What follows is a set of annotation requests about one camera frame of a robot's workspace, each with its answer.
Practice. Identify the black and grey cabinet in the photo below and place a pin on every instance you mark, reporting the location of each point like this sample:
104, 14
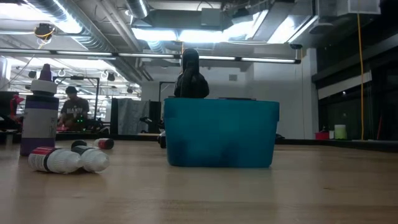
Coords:
133, 115

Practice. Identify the small grey food coloring bottle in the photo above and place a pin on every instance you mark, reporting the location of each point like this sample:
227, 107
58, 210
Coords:
78, 143

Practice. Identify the green plastic container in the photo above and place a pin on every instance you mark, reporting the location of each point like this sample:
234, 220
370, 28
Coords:
339, 131

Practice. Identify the red plastic container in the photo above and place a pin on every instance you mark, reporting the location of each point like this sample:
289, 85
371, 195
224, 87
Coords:
321, 135

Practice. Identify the small black food coloring bottle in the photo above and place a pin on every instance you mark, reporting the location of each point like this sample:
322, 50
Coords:
94, 160

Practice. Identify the small white cup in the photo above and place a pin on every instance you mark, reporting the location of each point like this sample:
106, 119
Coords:
331, 134

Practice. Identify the small red food coloring bottle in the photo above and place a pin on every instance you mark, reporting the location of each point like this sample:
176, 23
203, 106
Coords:
49, 160

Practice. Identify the person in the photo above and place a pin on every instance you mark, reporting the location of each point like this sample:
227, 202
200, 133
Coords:
74, 109

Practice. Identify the red machine part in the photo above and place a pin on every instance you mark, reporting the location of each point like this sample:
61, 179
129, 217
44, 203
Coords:
15, 102

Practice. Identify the teal plastic bin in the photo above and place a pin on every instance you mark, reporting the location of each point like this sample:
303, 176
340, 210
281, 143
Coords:
220, 133

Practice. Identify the white ceiling box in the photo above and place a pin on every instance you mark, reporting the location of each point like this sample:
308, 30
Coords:
357, 6

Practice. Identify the large purple food coloring bottle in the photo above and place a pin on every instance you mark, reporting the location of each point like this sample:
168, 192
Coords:
39, 124

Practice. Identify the black screen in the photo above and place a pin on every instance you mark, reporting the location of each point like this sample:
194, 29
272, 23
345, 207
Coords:
6, 102

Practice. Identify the long tube light fixture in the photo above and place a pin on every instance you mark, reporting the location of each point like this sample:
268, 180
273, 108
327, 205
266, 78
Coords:
146, 55

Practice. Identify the grey wall vent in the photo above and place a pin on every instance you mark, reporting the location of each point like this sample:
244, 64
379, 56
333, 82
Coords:
233, 77

